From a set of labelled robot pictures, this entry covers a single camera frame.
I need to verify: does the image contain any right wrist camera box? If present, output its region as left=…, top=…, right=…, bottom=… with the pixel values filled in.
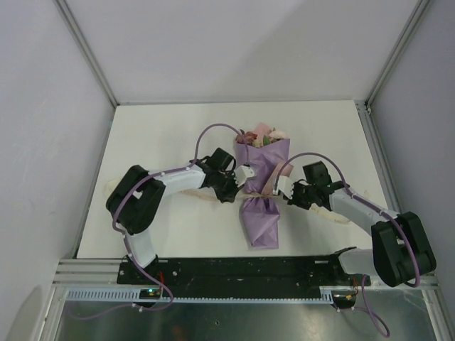
left=273, top=175, right=294, bottom=199

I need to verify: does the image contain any aluminium frame rail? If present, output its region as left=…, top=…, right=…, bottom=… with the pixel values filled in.
left=53, top=259, right=122, bottom=287

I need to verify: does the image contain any white cable duct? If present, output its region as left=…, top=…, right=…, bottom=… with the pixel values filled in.
left=66, top=288, right=333, bottom=304

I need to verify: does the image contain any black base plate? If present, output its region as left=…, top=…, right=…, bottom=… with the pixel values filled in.
left=117, top=254, right=363, bottom=300

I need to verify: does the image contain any cream ribbon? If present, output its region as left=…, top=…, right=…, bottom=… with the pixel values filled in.
left=102, top=178, right=350, bottom=224

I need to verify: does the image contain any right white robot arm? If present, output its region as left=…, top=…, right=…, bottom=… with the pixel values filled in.
left=276, top=161, right=437, bottom=287

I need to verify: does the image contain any pink wrapping paper sheet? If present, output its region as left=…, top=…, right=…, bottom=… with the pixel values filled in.
left=235, top=123, right=293, bottom=249

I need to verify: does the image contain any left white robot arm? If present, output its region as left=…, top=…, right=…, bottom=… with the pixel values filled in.
left=105, top=148, right=255, bottom=284

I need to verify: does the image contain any light pink rose stem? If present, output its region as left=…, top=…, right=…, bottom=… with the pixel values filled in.
left=262, top=129, right=288, bottom=146

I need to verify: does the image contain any dark pink rose stem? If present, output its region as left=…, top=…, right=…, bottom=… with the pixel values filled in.
left=235, top=130, right=258, bottom=146

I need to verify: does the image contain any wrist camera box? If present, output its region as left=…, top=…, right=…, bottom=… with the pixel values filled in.
left=234, top=164, right=256, bottom=187
left=273, top=175, right=294, bottom=199

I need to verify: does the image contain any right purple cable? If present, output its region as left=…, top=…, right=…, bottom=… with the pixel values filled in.
left=273, top=152, right=426, bottom=337

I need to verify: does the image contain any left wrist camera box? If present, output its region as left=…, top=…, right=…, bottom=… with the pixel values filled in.
left=234, top=164, right=256, bottom=187

